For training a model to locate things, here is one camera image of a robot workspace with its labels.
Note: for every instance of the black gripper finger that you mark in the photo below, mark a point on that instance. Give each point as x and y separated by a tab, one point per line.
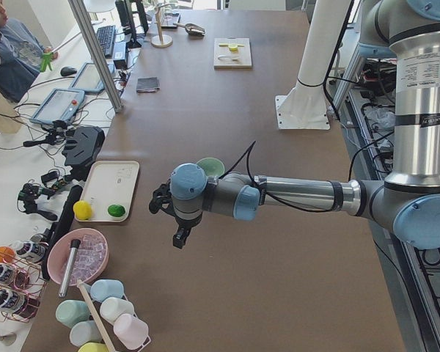
180	237

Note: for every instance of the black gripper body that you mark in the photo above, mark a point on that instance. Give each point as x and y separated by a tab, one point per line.
183	224

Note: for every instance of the white plastic spoon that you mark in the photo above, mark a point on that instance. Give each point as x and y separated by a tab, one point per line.
228	57

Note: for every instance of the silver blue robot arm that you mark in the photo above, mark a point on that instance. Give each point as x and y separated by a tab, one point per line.
406	202

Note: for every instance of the pale green ceramic bowl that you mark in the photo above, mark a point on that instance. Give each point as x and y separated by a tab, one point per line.
211	166

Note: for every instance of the pink ribbed bowl with ice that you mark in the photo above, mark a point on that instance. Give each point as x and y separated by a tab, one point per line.
92	256

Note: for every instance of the green lime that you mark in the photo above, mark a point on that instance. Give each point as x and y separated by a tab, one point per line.
116	210

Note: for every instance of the cream plastic tray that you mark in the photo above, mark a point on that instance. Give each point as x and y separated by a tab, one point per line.
110	182

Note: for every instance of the yellow lemon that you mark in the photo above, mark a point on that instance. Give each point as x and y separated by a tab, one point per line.
82	210

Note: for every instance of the black long bar device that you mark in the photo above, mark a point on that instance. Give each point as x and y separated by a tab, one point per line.
61	227

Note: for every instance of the black vr headset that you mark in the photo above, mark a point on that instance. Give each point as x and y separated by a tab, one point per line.
82	146

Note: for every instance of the light blue cup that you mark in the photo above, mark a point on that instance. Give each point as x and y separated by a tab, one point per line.
106	288

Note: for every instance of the white cup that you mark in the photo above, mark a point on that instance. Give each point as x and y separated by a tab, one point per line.
112	308

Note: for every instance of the dark grey folded cloth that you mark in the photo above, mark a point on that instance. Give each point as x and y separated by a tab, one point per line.
148	84

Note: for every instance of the pink cup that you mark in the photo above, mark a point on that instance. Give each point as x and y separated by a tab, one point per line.
120	324

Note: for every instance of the wooden stick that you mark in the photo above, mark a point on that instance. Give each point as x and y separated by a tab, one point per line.
94	313

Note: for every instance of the blue teach pendant near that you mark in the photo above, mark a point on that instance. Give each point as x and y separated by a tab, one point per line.
60	105

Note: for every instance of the blue teach pendant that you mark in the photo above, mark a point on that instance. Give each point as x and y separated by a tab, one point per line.
88	79
60	105

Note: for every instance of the blue teach pendant far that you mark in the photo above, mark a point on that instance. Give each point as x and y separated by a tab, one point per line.
88	79

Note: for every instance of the pale mint cup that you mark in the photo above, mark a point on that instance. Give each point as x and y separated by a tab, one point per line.
84	332

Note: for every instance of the pale green cup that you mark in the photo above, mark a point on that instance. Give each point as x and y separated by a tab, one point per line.
71	312

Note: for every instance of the yellow cup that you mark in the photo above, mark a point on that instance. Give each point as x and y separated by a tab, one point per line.
93	347

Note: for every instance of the wooden mug tree stand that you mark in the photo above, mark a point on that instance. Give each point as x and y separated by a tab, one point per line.
160	40

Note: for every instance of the wooden cutting board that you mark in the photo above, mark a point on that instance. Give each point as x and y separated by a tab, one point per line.
244	53

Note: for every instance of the black computer mouse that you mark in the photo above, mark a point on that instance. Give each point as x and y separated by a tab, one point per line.
68	71

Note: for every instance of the yellow plastic knife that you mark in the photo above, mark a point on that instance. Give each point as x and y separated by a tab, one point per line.
227	44

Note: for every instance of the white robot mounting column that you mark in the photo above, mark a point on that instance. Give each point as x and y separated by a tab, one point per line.
304	107

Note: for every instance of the metal ice scoop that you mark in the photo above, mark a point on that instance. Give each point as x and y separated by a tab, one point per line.
192	29

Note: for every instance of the black keyboard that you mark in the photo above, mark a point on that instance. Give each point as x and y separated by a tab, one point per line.
106	37

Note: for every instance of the black monitor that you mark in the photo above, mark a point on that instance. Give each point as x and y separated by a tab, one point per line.
126	10

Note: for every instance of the orange fruit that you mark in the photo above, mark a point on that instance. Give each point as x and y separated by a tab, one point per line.
7	254

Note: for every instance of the seated person in blue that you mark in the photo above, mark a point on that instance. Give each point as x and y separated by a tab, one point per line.
21	55

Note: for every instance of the copper wire bottle rack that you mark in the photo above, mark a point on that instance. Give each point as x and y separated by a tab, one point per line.
21	287

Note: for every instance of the aluminium frame post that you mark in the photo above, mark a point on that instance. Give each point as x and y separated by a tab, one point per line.
88	33

